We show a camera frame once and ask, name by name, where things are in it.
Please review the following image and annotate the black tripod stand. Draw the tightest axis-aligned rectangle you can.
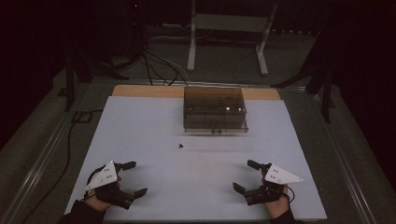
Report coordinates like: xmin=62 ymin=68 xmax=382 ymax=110
xmin=57 ymin=46 xmax=130 ymax=113
xmin=270 ymin=31 xmax=339 ymax=124

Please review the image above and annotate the smoky transparent plastic box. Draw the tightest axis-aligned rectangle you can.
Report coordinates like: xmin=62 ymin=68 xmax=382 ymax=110
xmin=182 ymin=86 xmax=249 ymax=134

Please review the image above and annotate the person's right hand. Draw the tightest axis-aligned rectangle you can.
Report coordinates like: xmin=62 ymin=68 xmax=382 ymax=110
xmin=263 ymin=186 xmax=291 ymax=219

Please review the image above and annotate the person's left hand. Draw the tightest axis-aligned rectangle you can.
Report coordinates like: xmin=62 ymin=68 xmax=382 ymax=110
xmin=83 ymin=175 xmax=122 ymax=213

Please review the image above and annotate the white table mat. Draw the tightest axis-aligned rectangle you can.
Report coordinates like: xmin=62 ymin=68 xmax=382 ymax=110
xmin=64 ymin=95 xmax=328 ymax=222

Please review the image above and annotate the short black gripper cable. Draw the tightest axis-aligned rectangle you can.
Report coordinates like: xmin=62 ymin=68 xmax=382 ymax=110
xmin=281 ymin=184 xmax=296 ymax=203

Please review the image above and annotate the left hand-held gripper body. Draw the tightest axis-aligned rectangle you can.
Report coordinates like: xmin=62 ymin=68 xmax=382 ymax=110
xmin=85 ymin=161 xmax=136 ymax=210

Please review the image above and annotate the bundle of floor cables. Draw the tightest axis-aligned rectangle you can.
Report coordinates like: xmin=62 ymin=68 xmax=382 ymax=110
xmin=141 ymin=34 xmax=195 ymax=87

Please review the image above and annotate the white metal stand frame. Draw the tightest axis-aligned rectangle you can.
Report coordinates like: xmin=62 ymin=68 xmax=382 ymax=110
xmin=187 ymin=0 xmax=279 ymax=77

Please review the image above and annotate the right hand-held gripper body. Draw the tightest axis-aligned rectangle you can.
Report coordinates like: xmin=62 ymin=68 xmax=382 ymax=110
xmin=244 ymin=163 xmax=304 ymax=206

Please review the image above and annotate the long black cable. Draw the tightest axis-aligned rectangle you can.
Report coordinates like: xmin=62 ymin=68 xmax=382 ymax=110
xmin=18 ymin=108 xmax=105 ymax=224

